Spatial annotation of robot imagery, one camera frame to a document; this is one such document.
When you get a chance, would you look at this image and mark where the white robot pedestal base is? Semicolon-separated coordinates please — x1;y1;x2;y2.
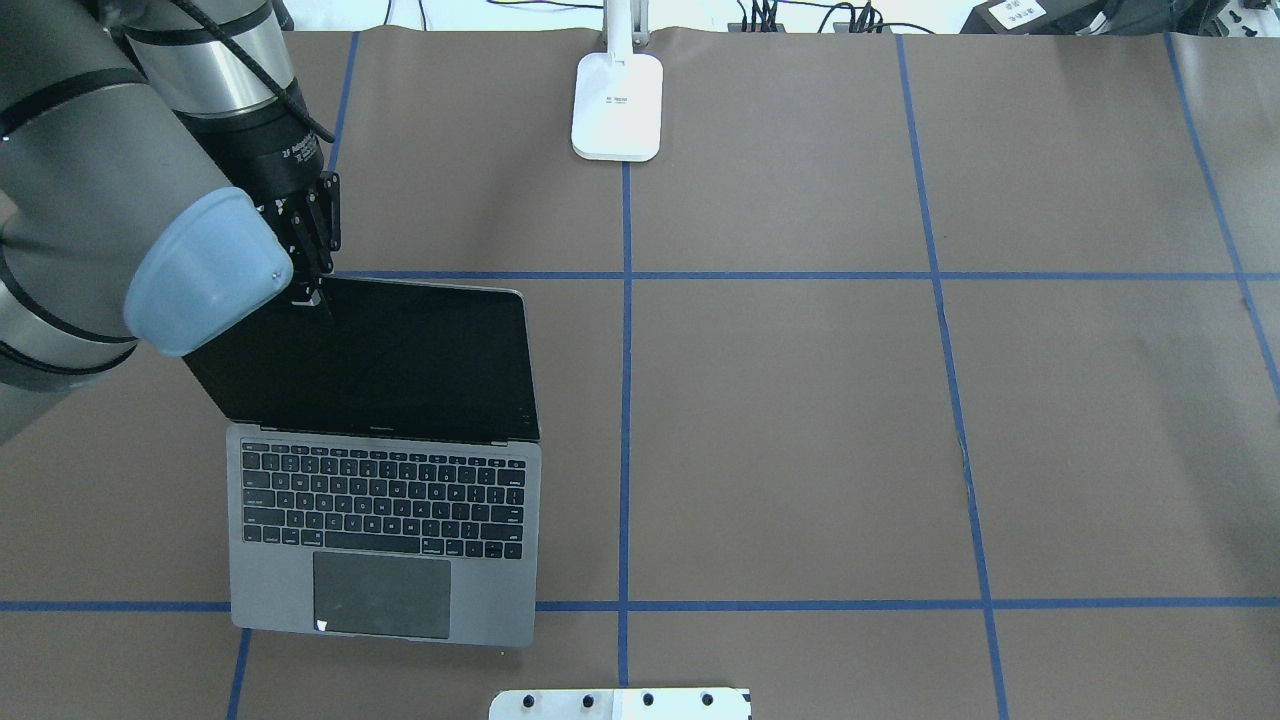
488;687;753;719

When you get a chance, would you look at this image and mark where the white desk lamp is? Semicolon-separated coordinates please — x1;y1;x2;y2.
570;1;664;163

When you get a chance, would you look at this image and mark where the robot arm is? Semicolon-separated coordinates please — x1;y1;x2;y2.
1;1;340;439

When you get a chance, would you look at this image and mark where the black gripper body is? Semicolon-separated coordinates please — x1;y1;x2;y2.
248;170;342;277

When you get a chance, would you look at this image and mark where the grey laptop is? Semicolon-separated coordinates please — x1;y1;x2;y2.
184;277;541;648

